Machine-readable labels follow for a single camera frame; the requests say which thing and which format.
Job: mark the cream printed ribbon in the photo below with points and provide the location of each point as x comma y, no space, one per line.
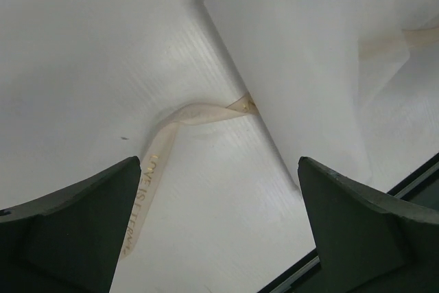
159,148

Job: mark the white wrapping paper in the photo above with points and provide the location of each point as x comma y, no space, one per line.
352,84

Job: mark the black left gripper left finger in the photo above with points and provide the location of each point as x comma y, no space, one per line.
69,240

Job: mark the aluminium front rail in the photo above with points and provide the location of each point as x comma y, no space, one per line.
292,281

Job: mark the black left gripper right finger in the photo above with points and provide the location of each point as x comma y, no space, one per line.
368,241

